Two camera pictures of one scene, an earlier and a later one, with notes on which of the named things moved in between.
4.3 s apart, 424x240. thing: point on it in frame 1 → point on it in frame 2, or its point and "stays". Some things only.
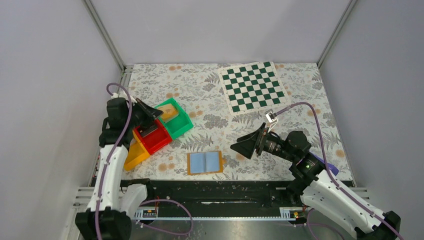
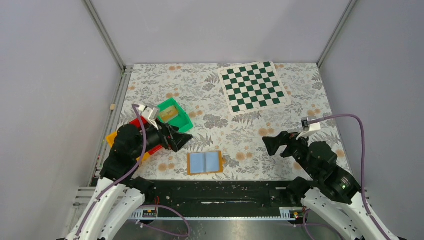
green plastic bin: (179, 125) stays
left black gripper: (147, 109) → (171, 137)
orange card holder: (205, 162) stays
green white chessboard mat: (253, 87) stays
